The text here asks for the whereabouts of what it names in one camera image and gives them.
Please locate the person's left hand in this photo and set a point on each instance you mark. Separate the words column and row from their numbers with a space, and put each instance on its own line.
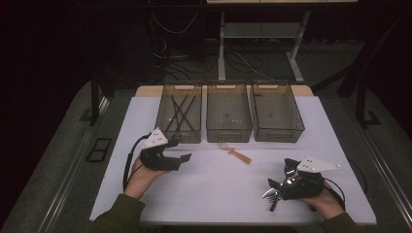
column 139, row 181

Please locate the person's right hand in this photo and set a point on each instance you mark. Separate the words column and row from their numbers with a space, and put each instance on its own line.
column 327, row 205

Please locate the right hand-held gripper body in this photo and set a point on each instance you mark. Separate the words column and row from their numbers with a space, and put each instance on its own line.
column 306, row 187

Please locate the dark wooden chopstick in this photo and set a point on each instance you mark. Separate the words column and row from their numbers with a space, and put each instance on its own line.
column 189, row 103
column 176, row 103

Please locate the black stand post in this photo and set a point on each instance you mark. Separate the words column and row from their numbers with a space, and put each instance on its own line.
column 360, row 103

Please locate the grey metal desk frame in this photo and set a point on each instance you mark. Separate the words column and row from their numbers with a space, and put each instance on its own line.
column 222, row 48

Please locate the smoky transparent plastic bin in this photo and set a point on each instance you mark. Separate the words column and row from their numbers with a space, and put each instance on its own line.
column 162, row 110
column 228, row 106
column 275, row 106

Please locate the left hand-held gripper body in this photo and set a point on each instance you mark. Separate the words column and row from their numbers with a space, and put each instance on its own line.
column 157, row 158

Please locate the metal rail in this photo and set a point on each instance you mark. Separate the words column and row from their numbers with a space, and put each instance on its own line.
column 385, row 174
column 63, row 191

